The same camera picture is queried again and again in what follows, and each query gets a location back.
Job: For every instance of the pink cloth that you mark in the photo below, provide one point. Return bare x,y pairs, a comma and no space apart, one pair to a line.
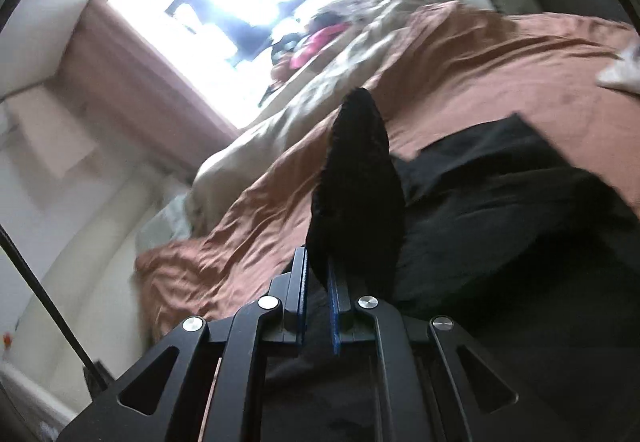
312,44

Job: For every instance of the light grey folded cloth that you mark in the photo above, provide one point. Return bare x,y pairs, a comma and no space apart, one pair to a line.
620,69

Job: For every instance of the beige quilt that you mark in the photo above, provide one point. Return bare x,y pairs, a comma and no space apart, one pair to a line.
300,112

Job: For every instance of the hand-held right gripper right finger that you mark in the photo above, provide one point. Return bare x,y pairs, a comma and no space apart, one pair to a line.
334,317

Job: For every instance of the pile of clothes on sill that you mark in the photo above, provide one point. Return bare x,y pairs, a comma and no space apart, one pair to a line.
385,2

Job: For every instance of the brown bed blanket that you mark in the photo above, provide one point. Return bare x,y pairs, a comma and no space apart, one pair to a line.
475,72

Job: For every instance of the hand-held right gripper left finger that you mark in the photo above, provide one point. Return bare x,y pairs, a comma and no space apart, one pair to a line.
302,302

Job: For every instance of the black garment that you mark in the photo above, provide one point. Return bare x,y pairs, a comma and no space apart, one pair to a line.
500,222

